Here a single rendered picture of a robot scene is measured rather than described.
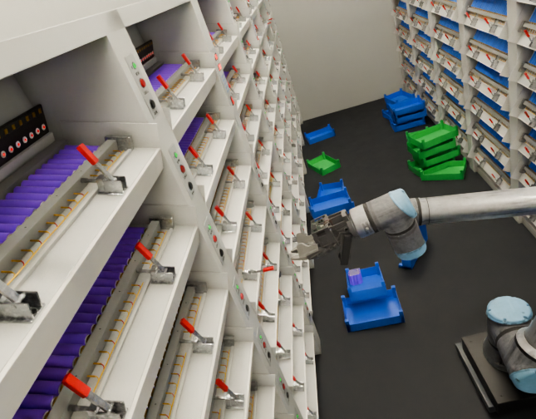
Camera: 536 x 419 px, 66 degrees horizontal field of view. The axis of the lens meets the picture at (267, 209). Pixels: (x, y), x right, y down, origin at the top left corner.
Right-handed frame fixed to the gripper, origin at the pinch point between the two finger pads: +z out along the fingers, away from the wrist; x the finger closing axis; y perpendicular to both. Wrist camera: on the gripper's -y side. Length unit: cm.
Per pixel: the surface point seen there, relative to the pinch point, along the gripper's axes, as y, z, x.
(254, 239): -0.6, 16.8, -20.5
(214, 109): 42, 10, -44
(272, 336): -20.0, 19.4, 7.9
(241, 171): 18.2, 12.9, -38.2
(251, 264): -0.6, 16.8, -5.8
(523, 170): -83, -100, -112
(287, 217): -39, 24, -93
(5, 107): 74, 18, 32
